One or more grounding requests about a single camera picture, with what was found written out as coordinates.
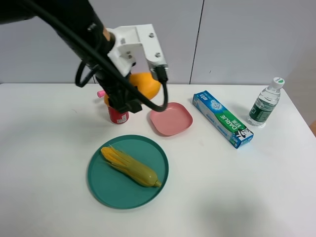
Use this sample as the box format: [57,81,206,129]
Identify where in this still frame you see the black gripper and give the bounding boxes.
[95,63,142,113]

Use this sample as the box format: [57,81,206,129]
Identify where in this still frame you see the yellow mango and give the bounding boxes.
[102,73,161,110]

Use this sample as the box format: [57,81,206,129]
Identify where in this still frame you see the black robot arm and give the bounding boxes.
[0,0,150,113]

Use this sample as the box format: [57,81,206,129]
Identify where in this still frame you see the pink toy saucepan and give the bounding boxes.
[97,90,106,98]

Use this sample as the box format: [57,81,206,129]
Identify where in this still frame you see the red soda can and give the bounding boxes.
[108,107,129,124]

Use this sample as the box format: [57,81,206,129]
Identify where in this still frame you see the pink square plate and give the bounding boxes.
[149,102,193,136]

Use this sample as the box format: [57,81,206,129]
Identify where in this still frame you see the toy corn cob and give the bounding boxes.
[101,146,162,188]

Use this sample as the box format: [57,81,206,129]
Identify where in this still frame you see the teal round plate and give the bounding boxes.
[86,135,169,209]

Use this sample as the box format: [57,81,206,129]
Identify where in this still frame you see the Darlie toothpaste box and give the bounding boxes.
[192,90,254,149]

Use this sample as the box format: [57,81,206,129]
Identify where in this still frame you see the clear water bottle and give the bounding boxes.
[247,77,285,127]

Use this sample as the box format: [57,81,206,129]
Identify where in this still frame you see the black cable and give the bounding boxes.
[23,0,169,113]

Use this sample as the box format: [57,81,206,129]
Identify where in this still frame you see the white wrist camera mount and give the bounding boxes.
[107,24,168,80]

